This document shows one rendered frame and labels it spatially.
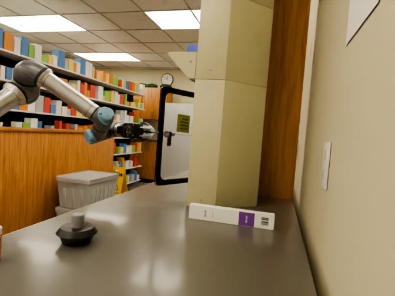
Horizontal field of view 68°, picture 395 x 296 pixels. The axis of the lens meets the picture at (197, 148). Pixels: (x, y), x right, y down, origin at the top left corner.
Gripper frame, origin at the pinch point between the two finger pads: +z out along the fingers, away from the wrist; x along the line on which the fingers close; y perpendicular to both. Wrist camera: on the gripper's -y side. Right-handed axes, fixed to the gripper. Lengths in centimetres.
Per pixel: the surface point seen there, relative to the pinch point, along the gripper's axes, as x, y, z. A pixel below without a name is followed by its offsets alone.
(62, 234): -23, 57, 40
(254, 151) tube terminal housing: -4.2, -13.6, 44.0
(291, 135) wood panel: 3, -43, 45
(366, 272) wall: -15, 43, 96
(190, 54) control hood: 29.7, 7.9, 26.9
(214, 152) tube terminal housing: -5.4, 2.6, 37.5
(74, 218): -20, 55, 39
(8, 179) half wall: -52, 4, -191
